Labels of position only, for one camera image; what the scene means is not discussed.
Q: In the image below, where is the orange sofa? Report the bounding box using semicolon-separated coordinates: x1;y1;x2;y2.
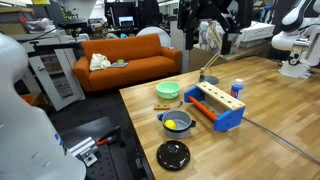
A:
73;34;181;92

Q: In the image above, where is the white panel board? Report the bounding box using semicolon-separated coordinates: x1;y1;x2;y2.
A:
29;48;85;111

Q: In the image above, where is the yellow lemon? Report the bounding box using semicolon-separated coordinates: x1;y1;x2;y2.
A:
165;119;176;129

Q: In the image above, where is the brown wooden block with holes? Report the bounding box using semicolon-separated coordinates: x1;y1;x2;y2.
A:
154;104;170;110

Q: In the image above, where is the white cloth bag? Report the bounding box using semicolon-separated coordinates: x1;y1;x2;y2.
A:
89;53;111;71

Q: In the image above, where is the blue wooden toy toolbox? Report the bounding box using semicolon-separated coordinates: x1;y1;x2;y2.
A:
184;81;245;132

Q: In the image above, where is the wooden desk lamp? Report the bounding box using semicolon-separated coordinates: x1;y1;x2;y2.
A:
199;21;222;84

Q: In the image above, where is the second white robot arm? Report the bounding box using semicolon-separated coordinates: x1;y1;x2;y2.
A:
271;0;320;78

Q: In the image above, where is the small metal screwdriver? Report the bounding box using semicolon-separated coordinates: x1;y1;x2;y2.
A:
177;100;183;108

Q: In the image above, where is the green bowl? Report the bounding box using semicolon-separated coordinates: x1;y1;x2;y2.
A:
156;81;181;99

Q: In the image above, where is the black pot lid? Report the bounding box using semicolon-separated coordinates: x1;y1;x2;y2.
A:
156;140;191;171

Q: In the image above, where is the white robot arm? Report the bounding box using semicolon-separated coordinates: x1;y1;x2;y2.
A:
0;34;86;180

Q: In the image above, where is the black breadboard cart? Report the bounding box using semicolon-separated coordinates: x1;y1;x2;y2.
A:
60;117;154;180

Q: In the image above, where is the blue white bottle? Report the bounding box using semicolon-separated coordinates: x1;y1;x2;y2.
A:
230;79;244;100

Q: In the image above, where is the grey cable on table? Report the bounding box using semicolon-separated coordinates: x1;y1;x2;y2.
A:
241;116;320;166

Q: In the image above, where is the book on sofa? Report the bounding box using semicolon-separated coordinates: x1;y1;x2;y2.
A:
110;62;128;68

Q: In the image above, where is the clear box of rubik cubes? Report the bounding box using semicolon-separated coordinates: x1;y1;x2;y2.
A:
199;21;233;55

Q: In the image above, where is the grey pot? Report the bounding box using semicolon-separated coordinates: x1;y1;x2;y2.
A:
157;110;196;139

